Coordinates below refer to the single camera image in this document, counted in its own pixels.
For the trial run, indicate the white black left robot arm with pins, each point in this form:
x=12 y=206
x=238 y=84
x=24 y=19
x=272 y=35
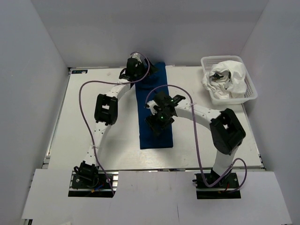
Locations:
x=106 y=112

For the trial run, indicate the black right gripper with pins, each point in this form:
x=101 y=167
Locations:
x=158 y=122

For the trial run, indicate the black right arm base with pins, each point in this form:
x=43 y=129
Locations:
x=222 y=190

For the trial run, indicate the blue label sticker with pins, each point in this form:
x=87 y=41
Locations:
x=84 y=71

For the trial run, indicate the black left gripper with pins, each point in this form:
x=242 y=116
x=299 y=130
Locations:
x=145 y=68

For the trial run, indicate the white plastic basket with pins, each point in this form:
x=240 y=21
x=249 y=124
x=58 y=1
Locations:
x=251 y=93

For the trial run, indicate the white t shirt black print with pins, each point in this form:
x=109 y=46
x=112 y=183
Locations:
x=217 y=83

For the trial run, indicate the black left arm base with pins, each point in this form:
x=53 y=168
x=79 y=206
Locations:
x=88 y=181

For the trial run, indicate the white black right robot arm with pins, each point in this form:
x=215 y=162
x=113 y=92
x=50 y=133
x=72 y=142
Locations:
x=226 y=130

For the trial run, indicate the white t shirt red print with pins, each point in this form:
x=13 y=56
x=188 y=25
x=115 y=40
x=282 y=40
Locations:
x=237 y=85

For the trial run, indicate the blue mickey t shirt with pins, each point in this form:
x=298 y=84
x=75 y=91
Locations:
x=148 y=140

